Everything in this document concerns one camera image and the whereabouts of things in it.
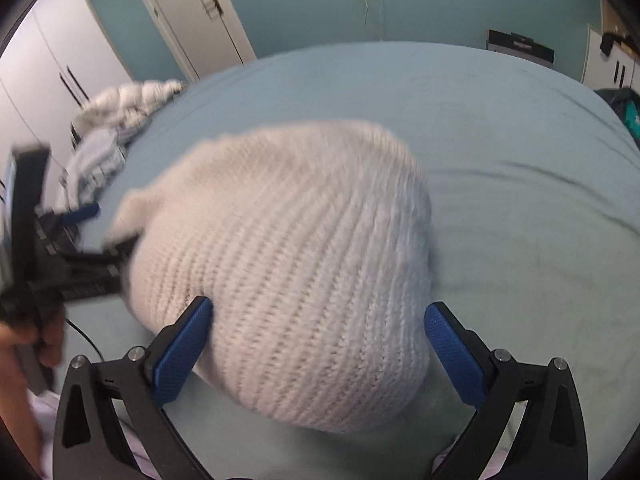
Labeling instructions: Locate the person's left forearm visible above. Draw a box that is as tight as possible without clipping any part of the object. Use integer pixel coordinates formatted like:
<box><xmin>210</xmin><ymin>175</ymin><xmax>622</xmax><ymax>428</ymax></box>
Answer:
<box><xmin>0</xmin><ymin>344</ymin><xmax>45</xmax><ymax>472</ymax></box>

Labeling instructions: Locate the person's left hand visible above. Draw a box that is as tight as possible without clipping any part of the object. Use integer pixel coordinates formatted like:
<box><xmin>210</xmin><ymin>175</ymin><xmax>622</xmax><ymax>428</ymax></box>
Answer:
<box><xmin>0</xmin><ymin>307</ymin><xmax>67</xmax><ymax>370</ymax></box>

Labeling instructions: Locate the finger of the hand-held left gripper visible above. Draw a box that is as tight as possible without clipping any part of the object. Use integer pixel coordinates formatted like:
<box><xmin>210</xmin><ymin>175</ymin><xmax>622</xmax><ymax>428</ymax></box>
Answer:
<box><xmin>64</xmin><ymin>235</ymin><xmax>145</xmax><ymax>275</ymax></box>
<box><xmin>50</xmin><ymin>202</ymin><xmax>102</xmax><ymax>226</ymax></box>

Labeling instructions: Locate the white door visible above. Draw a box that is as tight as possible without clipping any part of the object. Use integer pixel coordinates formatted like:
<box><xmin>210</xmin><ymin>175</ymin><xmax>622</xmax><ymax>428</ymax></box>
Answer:
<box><xmin>126</xmin><ymin>0</ymin><xmax>257</xmax><ymax>83</ymax></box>

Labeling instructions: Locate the black wall-side box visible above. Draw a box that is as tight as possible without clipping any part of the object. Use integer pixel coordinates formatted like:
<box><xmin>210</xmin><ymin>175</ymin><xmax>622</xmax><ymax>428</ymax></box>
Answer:
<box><xmin>487</xmin><ymin>29</ymin><xmax>557</xmax><ymax>67</ymax></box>

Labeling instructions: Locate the pale pink cloth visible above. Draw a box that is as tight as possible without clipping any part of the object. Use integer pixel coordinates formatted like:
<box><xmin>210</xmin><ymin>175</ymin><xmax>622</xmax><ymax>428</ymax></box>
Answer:
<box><xmin>27</xmin><ymin>390</ymin><xmax>152</xmax><ymax>480</ymax></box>

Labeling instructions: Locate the light blue bed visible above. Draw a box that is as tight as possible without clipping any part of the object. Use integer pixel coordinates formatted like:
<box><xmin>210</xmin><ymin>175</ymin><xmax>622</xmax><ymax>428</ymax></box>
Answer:
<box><xmin>50</xmin><ymin>40</ymin><xmax>640</xmax><ymax>480</ymax></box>

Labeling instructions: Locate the white wardrobe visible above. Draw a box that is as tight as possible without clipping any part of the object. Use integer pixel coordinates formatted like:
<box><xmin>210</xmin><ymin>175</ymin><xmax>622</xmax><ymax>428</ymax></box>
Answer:
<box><xmin>0</xmin><ymin>0</ymin><xmax>135</xmax><ymax>181</ymax></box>

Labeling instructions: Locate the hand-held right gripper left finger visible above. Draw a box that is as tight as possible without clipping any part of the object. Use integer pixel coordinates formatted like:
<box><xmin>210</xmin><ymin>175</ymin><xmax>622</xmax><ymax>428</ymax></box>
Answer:
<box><xmin>52</xmin><ymin>296</ymin><xmax>215</xmax><ymax>480</ymax></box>

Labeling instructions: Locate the white knit sweater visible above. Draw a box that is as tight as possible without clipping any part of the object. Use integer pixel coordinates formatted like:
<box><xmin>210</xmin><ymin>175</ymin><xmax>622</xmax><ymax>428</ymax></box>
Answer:
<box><xmin>107</xmin><ymin>120</ymin><xmax>436</xmax><ymax>433</ymax></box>

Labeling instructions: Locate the white crumpled garment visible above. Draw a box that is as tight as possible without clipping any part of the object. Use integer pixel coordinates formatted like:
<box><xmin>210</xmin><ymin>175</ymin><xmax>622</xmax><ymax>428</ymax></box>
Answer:
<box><xmin>74</xmin><ymin>79</ymin><xmax>189</xmax><ymax>134</ymax></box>

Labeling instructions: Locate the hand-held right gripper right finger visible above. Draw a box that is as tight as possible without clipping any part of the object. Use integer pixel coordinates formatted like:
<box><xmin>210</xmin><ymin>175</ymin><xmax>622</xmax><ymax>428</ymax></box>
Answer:
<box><xmin>424</xmin><ymin>301</ymin><xmax>590</xmax><ymax>480</ymax></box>

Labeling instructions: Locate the black cable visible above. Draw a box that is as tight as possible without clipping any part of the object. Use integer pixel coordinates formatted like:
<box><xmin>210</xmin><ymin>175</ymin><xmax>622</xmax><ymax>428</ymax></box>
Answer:
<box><xmin>64</xmin><ymin>316</ymin><xmax>106</xmax><ymax>364</ymax></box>

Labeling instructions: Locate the black bag with teal patch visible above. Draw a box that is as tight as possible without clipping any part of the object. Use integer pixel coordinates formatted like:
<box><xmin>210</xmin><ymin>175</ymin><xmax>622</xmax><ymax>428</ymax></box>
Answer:
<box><xmin>594</xmin><ymin>87</ymin><xmax>640</xmax><ymax>142</ymax></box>

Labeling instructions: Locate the light blue crumpled garment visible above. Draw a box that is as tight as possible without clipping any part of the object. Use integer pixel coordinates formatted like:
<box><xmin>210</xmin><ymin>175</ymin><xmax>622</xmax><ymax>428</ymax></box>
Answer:
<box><xmin>59</xmin><ymin>127</ymin><xmax>132</xmax><ymax>207</ymax></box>

